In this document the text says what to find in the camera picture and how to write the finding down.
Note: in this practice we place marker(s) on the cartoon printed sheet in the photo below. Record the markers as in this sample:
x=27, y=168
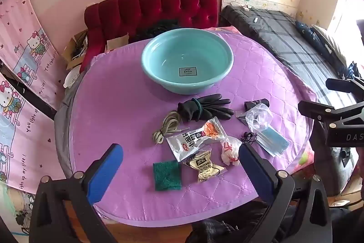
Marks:
x=14, y=208

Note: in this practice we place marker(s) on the green scouring pad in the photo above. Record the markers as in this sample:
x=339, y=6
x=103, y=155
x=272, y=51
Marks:
x=167, y=176

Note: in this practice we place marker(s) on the dark clothing pile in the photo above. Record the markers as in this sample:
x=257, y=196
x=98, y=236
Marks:
x=159, y=28

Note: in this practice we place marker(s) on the pink cartoon cat curtain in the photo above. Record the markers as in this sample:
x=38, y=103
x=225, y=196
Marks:
x=25, y=41
x=20, y=134

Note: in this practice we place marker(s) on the black cloth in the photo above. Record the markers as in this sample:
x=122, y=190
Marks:
x=253, y=103

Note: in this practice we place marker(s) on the clear plastic bag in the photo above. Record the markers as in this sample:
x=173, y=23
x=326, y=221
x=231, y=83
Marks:
x=260, y=117

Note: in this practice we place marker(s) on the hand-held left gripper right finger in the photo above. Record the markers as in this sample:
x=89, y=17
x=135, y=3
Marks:
x=256, y=174

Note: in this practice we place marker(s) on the open cardboard box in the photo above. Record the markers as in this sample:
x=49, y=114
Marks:
x=72, y=52

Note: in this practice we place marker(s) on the grey small pouch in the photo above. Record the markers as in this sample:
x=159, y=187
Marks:
x=241, y=116

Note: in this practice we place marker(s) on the blue face mask pack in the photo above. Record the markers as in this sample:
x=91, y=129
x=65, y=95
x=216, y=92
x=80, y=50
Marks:
x=273, y=143

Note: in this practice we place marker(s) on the grey snack packet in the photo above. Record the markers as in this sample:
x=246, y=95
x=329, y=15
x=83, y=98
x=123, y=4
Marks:
x=184, y=146

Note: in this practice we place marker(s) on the purple quilted table cover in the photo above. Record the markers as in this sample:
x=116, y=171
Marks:
x=119, y=106

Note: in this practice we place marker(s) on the red tufted sofa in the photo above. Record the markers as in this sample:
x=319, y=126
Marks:
x=159, y=4

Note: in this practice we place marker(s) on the white pillow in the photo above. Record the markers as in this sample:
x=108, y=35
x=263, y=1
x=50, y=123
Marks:
x=335, y=43

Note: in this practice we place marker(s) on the pink printed bedsheet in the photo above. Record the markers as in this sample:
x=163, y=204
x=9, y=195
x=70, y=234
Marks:
x=305, y=159

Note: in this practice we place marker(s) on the grey table padding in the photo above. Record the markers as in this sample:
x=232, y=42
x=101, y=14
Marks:
x=63, y=123

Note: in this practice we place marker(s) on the gold snack packet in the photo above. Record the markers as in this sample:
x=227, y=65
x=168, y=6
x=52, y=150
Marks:
x=203, y=169

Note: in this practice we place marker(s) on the navy patterned pillow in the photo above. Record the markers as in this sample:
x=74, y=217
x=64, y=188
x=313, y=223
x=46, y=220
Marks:
x=321, y=43

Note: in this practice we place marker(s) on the person's dark clothing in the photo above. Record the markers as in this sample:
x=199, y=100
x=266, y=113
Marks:
x=227, y=228

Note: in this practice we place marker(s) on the white red plastic bag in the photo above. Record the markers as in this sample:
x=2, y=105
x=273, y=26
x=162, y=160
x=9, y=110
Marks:
x=229, y=152

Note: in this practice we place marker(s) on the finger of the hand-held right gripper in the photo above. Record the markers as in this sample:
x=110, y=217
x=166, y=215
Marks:
x=321, y=111
x=341, y=85

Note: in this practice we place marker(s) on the white cat-shaped plastic item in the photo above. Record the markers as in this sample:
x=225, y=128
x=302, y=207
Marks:
x=71, y=76

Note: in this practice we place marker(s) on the olive shoelace bundle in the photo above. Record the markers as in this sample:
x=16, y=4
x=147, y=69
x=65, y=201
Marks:
x=159, y=135

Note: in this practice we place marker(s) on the small cardboard box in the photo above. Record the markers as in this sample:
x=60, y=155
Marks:
x=118, y=43

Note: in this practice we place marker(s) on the teal plastic basin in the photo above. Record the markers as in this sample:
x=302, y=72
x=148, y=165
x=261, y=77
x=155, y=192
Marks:
x=187, y=58

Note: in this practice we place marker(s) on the black work gloves pair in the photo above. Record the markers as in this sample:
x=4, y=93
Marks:
x=190, y=110

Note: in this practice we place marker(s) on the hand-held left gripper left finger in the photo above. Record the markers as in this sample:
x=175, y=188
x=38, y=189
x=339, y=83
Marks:
x=105, y=171

